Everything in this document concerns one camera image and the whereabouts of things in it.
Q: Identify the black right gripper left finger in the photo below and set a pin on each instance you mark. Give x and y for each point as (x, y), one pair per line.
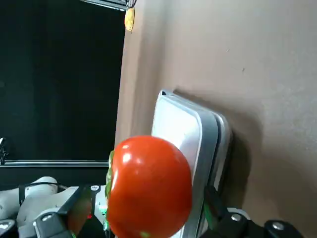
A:
(52, 225)

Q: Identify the round orange checkered bread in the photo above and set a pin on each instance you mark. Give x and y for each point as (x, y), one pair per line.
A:
(129, 19)

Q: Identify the aluminium frame profile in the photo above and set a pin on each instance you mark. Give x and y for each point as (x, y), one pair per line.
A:
(49, 163)
(106, 3)

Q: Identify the silver digital kitchen scale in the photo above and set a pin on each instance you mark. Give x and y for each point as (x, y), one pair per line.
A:
(178, 119)

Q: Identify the red tomato with green calyx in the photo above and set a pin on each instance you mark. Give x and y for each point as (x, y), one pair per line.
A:
(151, 186)

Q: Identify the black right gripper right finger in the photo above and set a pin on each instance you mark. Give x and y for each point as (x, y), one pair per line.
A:
(235, 225)

